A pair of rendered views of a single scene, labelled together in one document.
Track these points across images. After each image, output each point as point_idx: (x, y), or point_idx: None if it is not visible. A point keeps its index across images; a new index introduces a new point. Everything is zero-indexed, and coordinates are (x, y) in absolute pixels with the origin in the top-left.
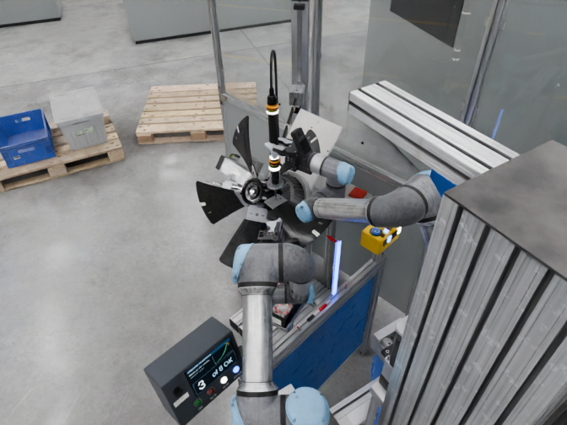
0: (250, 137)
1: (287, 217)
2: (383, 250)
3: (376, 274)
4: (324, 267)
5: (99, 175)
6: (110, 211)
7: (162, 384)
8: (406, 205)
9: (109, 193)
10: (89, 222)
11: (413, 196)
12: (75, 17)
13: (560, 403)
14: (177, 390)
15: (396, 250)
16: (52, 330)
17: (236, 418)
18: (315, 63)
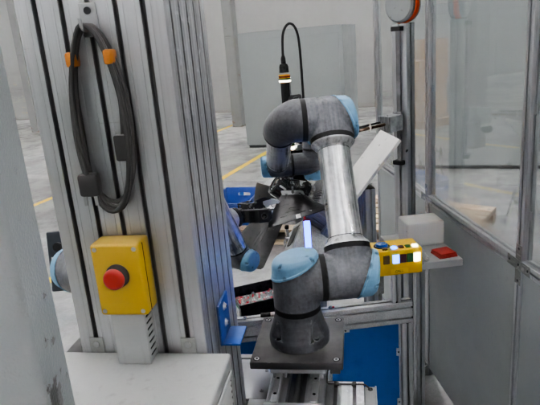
0: (392, 207)
1: (286, 202)
2: (480, 357)
3: (401, 331)
4: (414, 373)
5: (275, 251)
6: (260, 276)
7: (49, 231)
8: (281, 108)
9: (271, 264)
10: (235, 279)
11: (293, 101)
12: (360, 145)
13: (89, 93)
14: (56, 243)
15: (491, 354)
16: None
17: (56, 254)
18: (427, 98)
